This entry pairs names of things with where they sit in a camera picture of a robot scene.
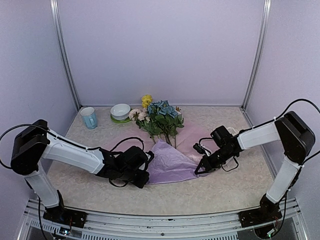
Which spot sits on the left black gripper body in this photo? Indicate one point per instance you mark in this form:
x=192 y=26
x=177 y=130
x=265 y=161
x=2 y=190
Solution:
x=128 y=176

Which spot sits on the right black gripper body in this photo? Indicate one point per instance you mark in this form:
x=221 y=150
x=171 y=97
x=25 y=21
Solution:
x=223 y=157

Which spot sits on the purple wrapping paper sheet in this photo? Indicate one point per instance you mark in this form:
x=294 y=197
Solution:
x=170 y=164

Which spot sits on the pink fake rose stems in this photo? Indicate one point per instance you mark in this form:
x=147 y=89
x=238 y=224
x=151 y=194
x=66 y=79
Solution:
x=140 y=117

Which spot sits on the blue fake flower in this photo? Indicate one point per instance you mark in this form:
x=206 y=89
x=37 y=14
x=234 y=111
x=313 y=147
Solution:
x=164 y=120

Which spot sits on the green plate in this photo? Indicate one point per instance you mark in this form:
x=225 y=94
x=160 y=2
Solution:
x=121 y=118

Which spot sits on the white ceramic bowl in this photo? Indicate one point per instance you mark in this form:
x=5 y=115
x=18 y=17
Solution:
x=120 y=111

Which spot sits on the yellow fake flower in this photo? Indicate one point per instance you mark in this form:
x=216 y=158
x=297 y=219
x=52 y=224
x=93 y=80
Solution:
x=146 y=100

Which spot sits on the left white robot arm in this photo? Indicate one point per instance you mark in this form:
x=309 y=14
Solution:
x=37 y=142

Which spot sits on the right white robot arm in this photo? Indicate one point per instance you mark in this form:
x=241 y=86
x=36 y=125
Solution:
x=294 y=137

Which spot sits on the cream printed ribbon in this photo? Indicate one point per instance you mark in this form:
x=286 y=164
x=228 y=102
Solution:
x=235 y=131

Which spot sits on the light blue mug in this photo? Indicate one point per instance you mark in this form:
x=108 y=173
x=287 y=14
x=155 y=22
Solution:
x=89 y=117

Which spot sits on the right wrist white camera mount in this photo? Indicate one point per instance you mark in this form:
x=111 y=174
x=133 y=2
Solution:
x=201 y=149

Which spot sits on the aluminium front rail frame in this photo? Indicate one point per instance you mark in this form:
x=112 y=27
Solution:
x=111 y=226

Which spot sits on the right aluminium corner post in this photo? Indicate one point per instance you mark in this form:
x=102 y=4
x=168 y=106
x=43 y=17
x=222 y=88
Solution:
x=258 y=53

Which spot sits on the aluminium corner post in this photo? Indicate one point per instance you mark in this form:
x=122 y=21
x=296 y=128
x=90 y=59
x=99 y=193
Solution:
x=258 y=53
x=54 y=6

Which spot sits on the left aluminium corner post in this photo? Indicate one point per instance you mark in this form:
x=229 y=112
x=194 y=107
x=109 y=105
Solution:
x=54 y=6

